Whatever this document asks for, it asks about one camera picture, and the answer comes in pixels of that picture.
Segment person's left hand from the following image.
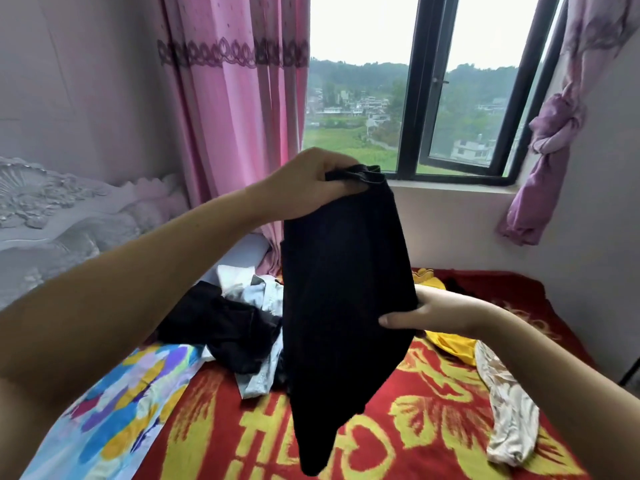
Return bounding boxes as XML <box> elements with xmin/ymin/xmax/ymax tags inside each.
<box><xmin>248</xmin><ymin>147</ymin><xmax>369</xmax><ymax>224</ymax></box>

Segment person's right hand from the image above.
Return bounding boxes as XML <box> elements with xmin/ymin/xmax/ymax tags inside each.
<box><xmin>378</xmin><ymin>285</ymin><xmax>503</xmax><ymax>341</ymax></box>

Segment black thin trousers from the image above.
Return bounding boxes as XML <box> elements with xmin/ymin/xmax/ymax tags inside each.
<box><xmin>281</xmin><ymin>165</ymin><xmax>421</xmax><ymax>478</ymax></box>

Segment pile of mixed clothes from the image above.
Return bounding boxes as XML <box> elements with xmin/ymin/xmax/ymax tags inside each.
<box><xmin>155</xmin><ymin>263</ymin><xmax>541</xmax><ymax>468</ymax></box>

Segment person's right forearm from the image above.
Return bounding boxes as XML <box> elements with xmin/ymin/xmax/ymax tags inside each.
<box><xmin>480</xmin><ymin>305</ymin><xmax>640</xmax><ymax>480</ymax></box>

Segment person's left forearm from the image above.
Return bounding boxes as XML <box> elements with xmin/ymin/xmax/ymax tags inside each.
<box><xmin>0</xmin><ymin>189</ymin><xmax>271</xmax><ymax>480</ymax></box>

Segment pale blue pillow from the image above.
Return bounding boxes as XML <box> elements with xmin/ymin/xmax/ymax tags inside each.
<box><xmin>215</xmin><ymin>233</ymin><xmax>273</xmax><ymax>286</ymax></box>

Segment dark framed window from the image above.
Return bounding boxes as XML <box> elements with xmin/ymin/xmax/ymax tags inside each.
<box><xmin>303</xmin><ymin>0</ymin><xmax>566</xmax><ymax>186</ymax></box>

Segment red and yellow blanket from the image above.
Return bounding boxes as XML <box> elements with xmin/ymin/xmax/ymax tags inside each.
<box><xmin>20</xmin><ymin>267</ymin><xmax>601</xmax><ymax>480</ymax></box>

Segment wide pink curtain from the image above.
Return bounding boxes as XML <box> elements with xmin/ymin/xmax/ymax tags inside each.
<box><xmin>150</xmin><ymin>0</ymin><xmax>311</xmax><ymax>276</ymax></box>

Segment narrow pink curtain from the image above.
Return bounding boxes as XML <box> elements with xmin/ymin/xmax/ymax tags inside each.
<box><xmin>497</xmin><ymin>0</ymin><xmax>640</xmax><ymax>246</ymax></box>

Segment white tufted headboard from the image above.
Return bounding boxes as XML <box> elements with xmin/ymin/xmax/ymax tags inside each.
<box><xmin>0</xmin><ymin>157</ymin><xmax>191</xmax><ymax>311</ymax></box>

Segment blue patterned pillow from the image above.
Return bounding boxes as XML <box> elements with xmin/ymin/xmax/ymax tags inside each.
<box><xmin>20</xmin><ymin>343</ymin><xmax>211</xmax><ymax>480</ymax></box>

